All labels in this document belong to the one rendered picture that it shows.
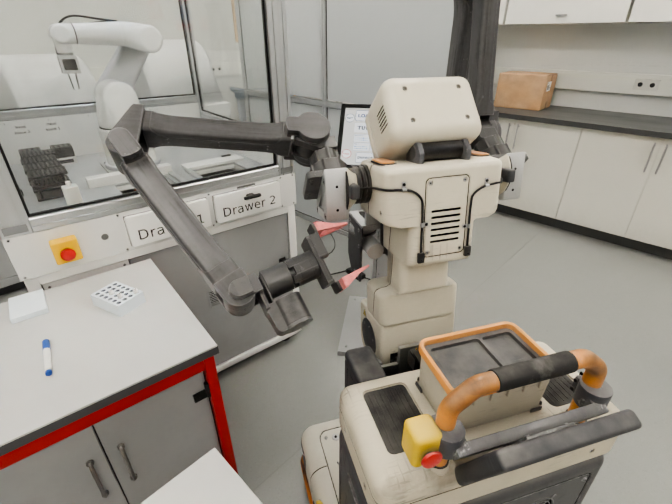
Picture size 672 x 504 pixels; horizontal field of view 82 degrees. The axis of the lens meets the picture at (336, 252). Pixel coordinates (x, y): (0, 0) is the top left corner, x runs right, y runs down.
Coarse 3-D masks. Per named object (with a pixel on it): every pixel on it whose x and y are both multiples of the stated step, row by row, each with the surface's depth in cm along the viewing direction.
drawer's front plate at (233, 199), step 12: (228, 192) 152; (240, 192) 154; (252, 192) 157; (264, 192) 161; (276, 192) 164; (216, 204) 149; (228, 204) 152; (240, 204) 156; (264, 204) 163; (276, 204) 167; (216, 216) 152; (228, 216) 154; (240, 216) 158
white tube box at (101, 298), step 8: (104, 288) 117; (112, 288) 117; (120, 288) 117; (128, 288) 118; (96, 296) 114; (104, 296) 114; (112, 296) 114; (128, 296) 114; (136, 296) 114; (96, 304) 115; (104, 304) 113; (112, 304) 110; (120, 304) 110; (128, 304) 112; (136, 304) 115; (112, 312) 112; (120, 312) 111; (128, 312) 113
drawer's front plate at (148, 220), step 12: (192, 204) 143; (204, 204) 146; (132, 216) 132; (144, 216) 134; (156, 216) 137; (204, 216) 148; (132, 228) 133; (144, 228) 136; (156, 228) 138; (132, 240) 135; (144, 240) 137; (156, 240) 140
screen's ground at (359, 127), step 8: (352, 112) 173; (344, 120) 173; (344, 128) 172; (352, 128) 171; (360, 128) 171; (344, 136) 171; (352, 136) 171; (344, 144) 170; (352, 144) 170; (352, 152) 169; (368, 152) 168; (344, 160) 169; (352, 160) 168
